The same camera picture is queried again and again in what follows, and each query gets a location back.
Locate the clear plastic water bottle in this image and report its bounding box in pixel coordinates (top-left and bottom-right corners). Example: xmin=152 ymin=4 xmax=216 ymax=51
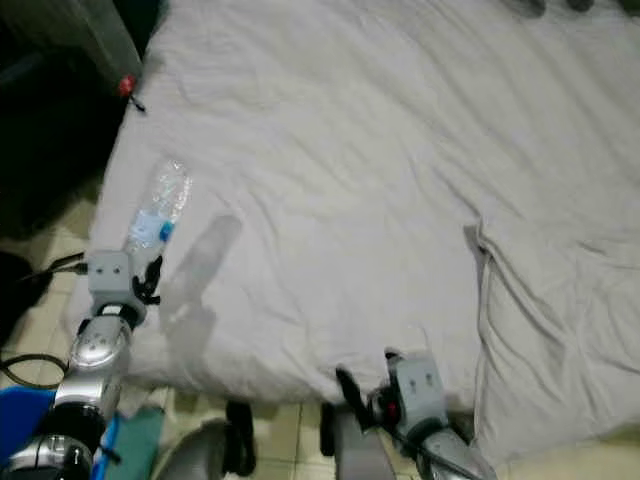
xmin=124 ymin=157 xmax=194 ymax=254

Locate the grey robot right leg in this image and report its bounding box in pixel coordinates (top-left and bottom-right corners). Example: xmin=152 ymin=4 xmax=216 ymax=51
xmin=320 ymin=400 xmax=398 ymax=480

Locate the grey robot leg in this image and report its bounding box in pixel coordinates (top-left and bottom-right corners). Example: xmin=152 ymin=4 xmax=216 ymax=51
xmin=320 ymin=400 xmax=398 ymax=480
xmin=155 ymin=400 xmax=258 ymax=480

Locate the teal cloth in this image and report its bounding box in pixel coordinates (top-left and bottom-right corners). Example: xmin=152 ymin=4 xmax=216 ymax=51
xmin=100 ymin=404 xmax=164 ymax=473

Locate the grey robot left leg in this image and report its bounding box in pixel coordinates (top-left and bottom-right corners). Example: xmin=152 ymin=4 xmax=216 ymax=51
xmin=155 ymin=400 xmax=258 ymax=480

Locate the blue plastic bin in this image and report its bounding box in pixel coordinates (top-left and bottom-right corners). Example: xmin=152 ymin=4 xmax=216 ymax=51
xmin=0 ymin=385 xmax=63 ymax=480

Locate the grey slanted panel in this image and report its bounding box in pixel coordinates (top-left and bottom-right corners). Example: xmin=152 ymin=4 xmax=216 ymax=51
xmin=8 ymin=0 xmax=143 ymax=91

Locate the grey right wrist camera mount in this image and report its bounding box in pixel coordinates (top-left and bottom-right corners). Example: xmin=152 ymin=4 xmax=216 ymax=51
xmin=395 ymin=352 xmax=451 ymax=429

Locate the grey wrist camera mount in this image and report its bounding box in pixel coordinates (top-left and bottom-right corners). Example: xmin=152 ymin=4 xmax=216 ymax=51
xmin=87 ymin=250 xmax=144 ymax=305
xmin=395 ymin=352 xmax=451 ymax=429

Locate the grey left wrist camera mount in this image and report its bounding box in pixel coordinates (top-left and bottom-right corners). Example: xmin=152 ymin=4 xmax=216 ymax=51
xmin=87 ymin=250 xmax=144 ymax=305

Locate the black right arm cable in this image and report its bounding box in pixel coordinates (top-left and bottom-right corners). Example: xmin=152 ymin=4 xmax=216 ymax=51
xmin=390 ymin=425 xmax=471 ymax=480

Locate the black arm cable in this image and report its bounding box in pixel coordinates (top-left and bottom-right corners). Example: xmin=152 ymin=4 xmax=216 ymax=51
xmin=390 ymin=425 xmax=471 ymax=480
xmin=0 ymin=254 xmax=91 ymax=391

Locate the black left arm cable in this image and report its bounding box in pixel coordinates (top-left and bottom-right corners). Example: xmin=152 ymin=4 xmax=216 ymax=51
xmin=0 ymin=254 xmax=91 ymax=391

